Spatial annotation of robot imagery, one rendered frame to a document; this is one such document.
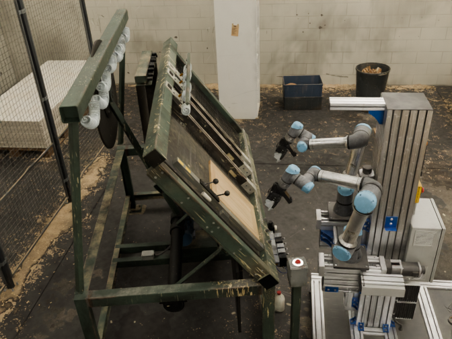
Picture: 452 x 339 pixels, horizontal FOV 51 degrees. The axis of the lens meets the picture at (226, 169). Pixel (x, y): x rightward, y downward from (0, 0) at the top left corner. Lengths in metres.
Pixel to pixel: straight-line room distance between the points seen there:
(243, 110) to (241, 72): 0.60
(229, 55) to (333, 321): 4.30
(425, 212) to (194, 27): 5.93
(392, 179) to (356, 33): 5.53
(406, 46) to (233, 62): 3.06
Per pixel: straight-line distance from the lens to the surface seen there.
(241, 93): 7.21
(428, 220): 3.37
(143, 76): 4.11
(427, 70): 8.83
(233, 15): 6.87
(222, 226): 2.98
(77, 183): 2.89
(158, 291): 3.39
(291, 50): 8.42
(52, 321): 4.54
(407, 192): 3.16
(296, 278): 3.35
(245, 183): 3.97
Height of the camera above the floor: 3.18
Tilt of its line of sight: 31 degrees down
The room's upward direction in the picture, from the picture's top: 3 degrees counter-clockwise
